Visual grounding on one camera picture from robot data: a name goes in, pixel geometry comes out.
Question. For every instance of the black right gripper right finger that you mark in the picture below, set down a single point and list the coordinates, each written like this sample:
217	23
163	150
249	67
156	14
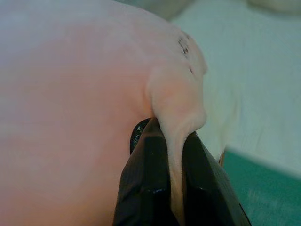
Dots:
207	193

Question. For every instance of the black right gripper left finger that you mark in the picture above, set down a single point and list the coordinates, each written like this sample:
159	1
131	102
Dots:
145	183

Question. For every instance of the pink pillow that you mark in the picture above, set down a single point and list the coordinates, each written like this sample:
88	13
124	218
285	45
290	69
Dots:
70	94

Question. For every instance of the white bed sheet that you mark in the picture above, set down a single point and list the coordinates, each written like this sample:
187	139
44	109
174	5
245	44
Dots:
258	94

